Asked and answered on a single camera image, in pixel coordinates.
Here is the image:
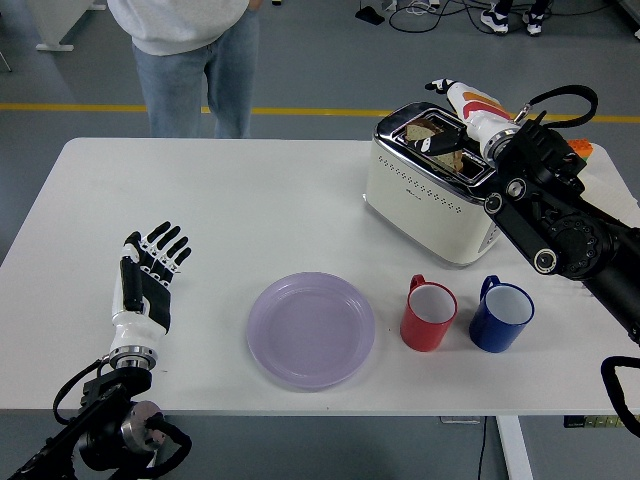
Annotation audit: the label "table control panel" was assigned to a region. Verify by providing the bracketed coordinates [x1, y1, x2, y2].
[563, 415, 626, 430]

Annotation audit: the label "white paper sheet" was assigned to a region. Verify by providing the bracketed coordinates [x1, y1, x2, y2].
[579, 167, 640, 217]

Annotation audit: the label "toy brick stack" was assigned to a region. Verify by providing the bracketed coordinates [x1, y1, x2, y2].
[567, 138, 595, 162]

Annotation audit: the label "person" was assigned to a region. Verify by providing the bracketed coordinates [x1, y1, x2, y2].
[479, 0, 551, 37]
[106, 0, 261, 140]

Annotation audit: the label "black floor cables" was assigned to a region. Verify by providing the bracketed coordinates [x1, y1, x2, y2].
[388, 0, 484, 34]

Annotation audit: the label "bread slice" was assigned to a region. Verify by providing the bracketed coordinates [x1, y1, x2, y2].
[404, 119, 464, 174]

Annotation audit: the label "white table leg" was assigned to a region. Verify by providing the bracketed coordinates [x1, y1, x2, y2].
[496, 415, 534, 480]

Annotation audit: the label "white furniture foot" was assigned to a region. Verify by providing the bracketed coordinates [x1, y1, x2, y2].
[36, 0, 111, 52]

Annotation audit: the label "blue mug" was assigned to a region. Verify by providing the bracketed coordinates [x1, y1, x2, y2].
[468, 274, 536, 355]

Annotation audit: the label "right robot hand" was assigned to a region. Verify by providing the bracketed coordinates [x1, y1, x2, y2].
[409, 77, 514, 156]

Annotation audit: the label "white power adapter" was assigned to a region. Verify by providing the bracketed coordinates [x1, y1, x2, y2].
[382, 0, 441, 14]

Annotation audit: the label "red mug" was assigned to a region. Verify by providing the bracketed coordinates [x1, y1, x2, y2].
[400, 273, 459, 354]

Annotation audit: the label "purple plate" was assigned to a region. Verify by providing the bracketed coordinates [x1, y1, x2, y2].
[246, 271, 377, 393]

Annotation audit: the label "black hanging cable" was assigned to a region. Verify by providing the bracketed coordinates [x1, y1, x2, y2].
[477, 417, 489, 480]

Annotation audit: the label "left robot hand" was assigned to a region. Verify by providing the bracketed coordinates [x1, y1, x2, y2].
[108, 221, 193, 351]

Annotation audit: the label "cream and chrome toaster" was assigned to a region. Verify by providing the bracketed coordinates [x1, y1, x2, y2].
[363, 101, 506, 272]

